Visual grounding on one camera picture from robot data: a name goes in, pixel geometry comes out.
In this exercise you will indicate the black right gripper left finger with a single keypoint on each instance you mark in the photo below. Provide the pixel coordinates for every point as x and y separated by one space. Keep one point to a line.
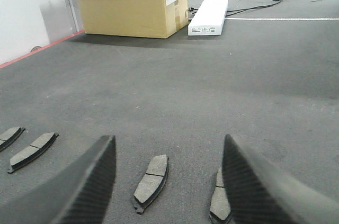
79 194

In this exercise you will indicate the red conveyor frame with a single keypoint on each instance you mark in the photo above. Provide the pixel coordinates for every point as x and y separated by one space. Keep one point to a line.
40 49

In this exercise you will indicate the brake pad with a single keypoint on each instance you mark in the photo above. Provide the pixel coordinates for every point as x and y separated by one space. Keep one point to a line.
220 211
32 151
9 136
151 183

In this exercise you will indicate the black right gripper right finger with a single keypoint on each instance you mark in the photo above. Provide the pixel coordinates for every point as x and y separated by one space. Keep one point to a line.
258 191

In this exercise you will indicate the long white box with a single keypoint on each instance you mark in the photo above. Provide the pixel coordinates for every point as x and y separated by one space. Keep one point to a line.
209 18

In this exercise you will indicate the cardboard box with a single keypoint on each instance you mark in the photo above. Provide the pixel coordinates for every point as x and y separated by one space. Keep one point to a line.
134 18

